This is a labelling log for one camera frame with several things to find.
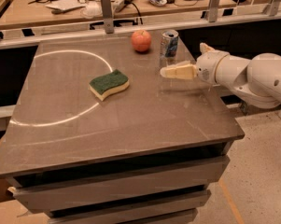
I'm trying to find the redbull can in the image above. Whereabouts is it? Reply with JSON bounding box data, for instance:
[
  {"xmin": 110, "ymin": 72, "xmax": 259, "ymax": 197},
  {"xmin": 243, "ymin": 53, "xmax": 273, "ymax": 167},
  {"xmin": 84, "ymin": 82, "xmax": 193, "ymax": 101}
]
[{"xmin": 160, "ymin": 30, "xmax": 178, "ymax": 67}]

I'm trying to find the grey drawer cabinet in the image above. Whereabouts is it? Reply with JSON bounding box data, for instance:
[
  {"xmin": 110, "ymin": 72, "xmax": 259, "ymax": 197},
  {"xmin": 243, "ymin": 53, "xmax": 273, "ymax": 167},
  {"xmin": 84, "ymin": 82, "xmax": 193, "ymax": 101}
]
[{"xmin": 4, "ymin": 141, "xmax": 232, "ymax": 224}]

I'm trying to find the wooden desk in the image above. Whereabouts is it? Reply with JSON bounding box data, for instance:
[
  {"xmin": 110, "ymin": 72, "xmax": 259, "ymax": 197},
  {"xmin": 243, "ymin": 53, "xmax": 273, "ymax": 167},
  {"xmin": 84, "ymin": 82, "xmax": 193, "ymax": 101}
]
[{"xmin": 0, "ymin": 0, "xmax": 237, "ymax": 31}]

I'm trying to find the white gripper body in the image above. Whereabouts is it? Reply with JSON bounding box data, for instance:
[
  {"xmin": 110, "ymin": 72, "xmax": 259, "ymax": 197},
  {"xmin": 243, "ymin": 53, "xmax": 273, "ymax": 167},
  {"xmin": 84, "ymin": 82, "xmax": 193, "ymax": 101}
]
[{"xmin": 196, "ymin": 50, "xmax": 229, "ymax": 85}]

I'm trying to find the white paper stack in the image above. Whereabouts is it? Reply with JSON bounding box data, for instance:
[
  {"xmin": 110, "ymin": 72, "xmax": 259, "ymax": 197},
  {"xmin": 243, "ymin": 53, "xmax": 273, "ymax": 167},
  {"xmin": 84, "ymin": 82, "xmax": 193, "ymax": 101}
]
[{"xmin": 47, "ymin": 0, "xmax": 86, "ymax": 12}]

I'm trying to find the red apple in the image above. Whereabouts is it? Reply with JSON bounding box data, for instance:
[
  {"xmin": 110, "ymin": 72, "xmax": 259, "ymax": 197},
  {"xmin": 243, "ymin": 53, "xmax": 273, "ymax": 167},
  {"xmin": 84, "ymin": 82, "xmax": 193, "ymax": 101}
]
[{"xmin": 131, "ymin": 30, "xmax": 151, "ymax": 52}]

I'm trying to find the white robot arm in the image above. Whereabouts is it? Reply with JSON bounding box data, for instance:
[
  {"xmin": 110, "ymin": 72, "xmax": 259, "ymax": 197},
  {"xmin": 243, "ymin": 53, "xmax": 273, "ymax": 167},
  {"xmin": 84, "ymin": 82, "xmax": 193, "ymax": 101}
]
[{"xmin": 160, "ymin": 43, "xmax": 281, "ymax": 109}]

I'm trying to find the metal frame rail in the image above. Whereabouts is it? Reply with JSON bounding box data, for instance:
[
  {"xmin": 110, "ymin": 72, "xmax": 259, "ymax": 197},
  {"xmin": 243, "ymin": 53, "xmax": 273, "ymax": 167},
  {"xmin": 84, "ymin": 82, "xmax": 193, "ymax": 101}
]
[{"xmin": 0, "ymin": 0, "xmax": 281, "ymax": 49}]

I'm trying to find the black cable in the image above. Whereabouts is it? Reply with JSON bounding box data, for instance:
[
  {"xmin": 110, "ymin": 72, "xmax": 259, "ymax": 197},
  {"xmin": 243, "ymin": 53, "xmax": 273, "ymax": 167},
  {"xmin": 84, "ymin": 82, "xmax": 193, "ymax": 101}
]
[{"xmin": 125, "ymin": 0, "xmax": 144, "ymax": 26}]

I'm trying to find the green yellow sponge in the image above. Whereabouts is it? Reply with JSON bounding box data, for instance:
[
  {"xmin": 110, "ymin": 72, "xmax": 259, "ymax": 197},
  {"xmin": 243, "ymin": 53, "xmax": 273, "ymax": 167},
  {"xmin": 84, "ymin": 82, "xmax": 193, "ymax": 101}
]
[{"xmin": 89, "ymin": 69, "xmax": 130, "ymax": 101}]

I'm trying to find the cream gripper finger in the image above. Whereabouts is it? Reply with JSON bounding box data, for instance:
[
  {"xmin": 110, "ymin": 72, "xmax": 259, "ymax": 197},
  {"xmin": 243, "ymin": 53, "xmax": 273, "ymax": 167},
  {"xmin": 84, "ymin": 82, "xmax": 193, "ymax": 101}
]
[
  {"xmin": 160, "ymin": 61, "xmax": 197, "ymax": 80},
  {"xmin": 200, "ymin": 43, "xmax": 215, "ymax": 54}
]

